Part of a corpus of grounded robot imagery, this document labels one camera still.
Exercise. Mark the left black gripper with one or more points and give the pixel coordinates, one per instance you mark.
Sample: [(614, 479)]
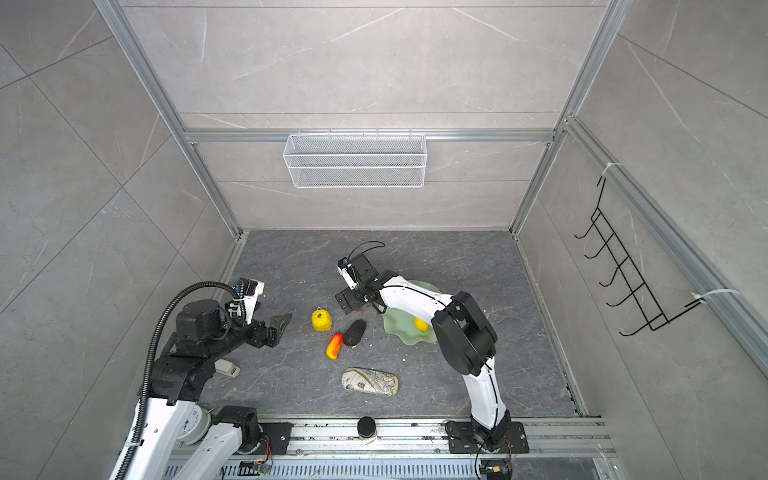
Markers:
[(259, 338)]

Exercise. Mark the white wire mesh basket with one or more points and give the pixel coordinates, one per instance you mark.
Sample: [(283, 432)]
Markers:
[(356, 160)]

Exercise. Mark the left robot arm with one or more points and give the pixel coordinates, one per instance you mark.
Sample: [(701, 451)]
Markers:
[(200, 326)]

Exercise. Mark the round yellow fake fruit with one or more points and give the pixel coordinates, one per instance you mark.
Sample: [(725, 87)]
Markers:
[(321, 320)]

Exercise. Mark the red yellow fake mango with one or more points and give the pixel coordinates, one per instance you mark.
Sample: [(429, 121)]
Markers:
[(334, 346)]

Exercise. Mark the long yellow fake fruit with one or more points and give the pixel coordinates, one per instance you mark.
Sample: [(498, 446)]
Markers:
[(421, 325)]

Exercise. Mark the green wavy fruit bowl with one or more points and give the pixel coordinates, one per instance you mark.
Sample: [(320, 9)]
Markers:
[(399, 322)]

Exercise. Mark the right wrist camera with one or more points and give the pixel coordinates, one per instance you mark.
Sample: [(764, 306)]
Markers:
[(357, 272)]

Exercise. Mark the black wire hook rack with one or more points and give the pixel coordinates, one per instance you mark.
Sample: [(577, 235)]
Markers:
[(627, 273)]

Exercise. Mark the black round knob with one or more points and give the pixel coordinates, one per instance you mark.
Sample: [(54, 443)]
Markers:
[(366, 428)]

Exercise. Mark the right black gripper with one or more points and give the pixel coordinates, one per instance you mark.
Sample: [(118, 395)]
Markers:
[(349, 295)]

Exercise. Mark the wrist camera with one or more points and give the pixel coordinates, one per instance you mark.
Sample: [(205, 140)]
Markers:
[(357, 272), (248, 293)]

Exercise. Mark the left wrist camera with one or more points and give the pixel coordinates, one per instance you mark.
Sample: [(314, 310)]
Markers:
[(248, 293)]

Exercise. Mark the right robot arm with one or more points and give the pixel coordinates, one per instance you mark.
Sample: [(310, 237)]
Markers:
[(464, 335)]

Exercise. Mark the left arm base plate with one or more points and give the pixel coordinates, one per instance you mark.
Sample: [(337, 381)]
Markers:
[(273, 437)]

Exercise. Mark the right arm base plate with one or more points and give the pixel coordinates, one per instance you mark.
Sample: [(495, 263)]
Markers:
[(469, 437)]

